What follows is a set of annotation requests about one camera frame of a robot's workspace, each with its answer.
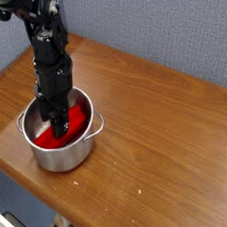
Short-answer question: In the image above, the red rectangular block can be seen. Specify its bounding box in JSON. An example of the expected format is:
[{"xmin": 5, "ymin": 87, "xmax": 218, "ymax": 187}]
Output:
[{"xmin": 33, "ymin": 105, "xmax": 87, "ymax": 149}]

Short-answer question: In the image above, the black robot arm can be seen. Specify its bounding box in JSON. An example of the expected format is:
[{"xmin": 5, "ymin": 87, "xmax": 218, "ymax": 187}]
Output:
[{"xmin": 0, "ymin": 0, "xmax": 73, "ymax": 138}]

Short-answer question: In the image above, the stainless steel pot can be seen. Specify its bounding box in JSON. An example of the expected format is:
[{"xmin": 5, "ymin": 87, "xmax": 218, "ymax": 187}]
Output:
[{"xmin": 17, "ymin": 87, "xmax": 105, "ymax": 172}]

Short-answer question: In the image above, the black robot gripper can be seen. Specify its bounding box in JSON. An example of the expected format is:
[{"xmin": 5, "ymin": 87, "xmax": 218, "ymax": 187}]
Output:
[{"xmin": 32, "ymin": 34, "xmax": 73, "ymax": 139}]

